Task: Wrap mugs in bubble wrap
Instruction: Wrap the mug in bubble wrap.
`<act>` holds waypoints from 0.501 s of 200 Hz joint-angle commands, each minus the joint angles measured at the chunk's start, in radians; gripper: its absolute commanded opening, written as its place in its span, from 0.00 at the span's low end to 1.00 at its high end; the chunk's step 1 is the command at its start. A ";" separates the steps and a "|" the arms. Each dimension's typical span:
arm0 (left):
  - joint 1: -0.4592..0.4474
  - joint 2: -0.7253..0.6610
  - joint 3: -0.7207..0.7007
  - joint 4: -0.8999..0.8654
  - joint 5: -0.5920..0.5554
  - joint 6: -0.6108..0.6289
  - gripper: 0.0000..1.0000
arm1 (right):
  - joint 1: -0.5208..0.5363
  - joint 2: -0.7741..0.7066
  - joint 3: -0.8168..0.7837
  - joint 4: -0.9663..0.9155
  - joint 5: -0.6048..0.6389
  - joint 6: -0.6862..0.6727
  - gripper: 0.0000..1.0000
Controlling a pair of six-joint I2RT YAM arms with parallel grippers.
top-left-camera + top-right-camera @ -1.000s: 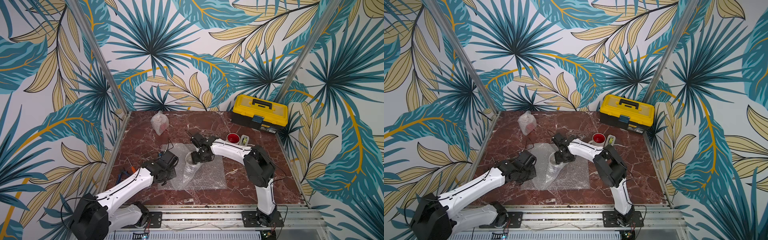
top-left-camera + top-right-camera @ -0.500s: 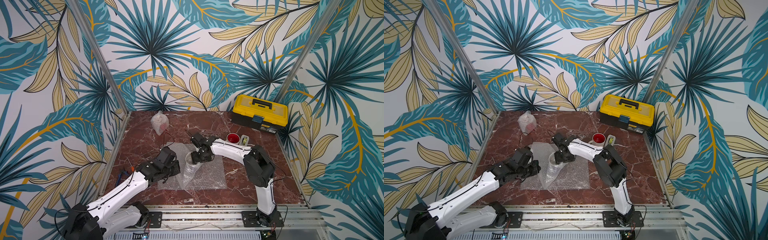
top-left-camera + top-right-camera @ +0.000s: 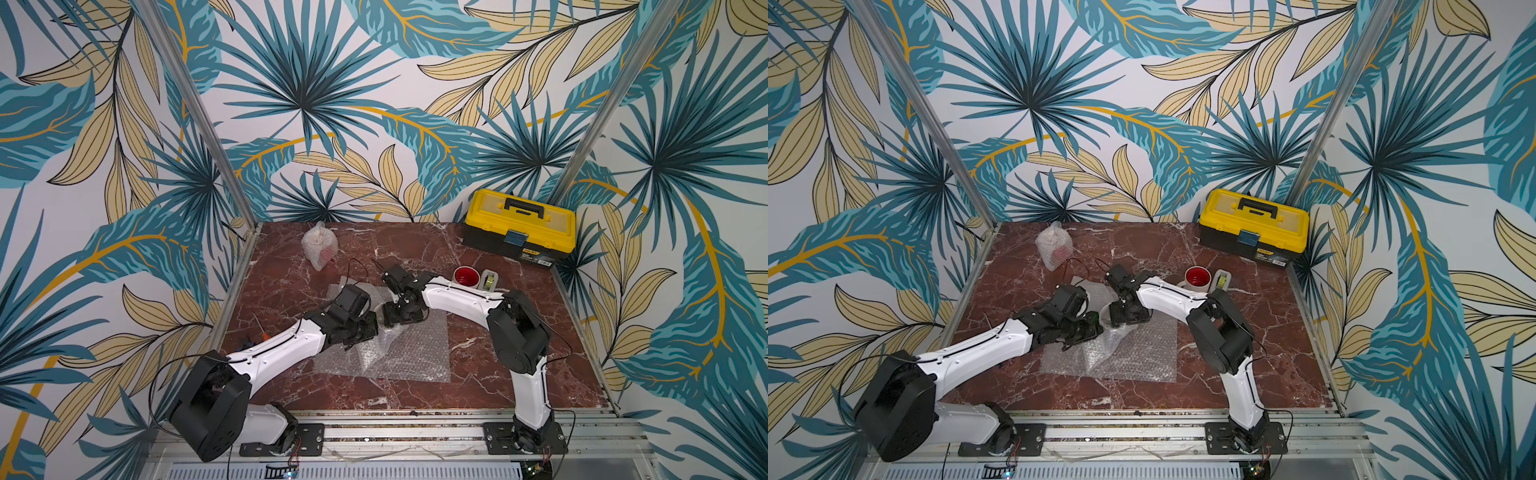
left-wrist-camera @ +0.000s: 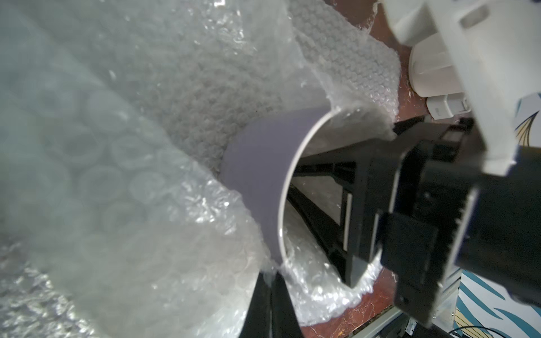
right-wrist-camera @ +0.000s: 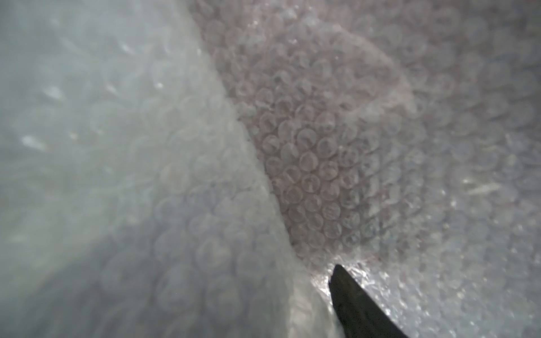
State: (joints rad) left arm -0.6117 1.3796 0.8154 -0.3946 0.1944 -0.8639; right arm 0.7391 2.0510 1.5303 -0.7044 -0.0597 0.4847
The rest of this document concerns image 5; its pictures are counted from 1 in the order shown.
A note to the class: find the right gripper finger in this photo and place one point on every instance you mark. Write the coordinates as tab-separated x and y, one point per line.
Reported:
359	315

